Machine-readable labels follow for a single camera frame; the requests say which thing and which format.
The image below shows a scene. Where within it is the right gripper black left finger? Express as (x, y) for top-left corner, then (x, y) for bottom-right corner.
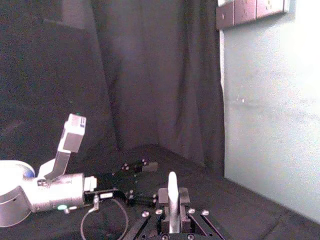
(122, 187), (172, 240)

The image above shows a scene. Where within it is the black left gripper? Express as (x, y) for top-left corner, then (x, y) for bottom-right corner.
(83, 159), (159, 208)

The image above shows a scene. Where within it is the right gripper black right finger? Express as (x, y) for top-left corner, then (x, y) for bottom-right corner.
(177, 187), (225, 240)

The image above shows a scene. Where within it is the black cloth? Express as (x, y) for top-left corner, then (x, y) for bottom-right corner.
(0, 0), (320, 240)

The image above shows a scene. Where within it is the thin dark gripper cable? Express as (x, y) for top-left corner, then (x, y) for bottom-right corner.
(80, 194), (130, 240)

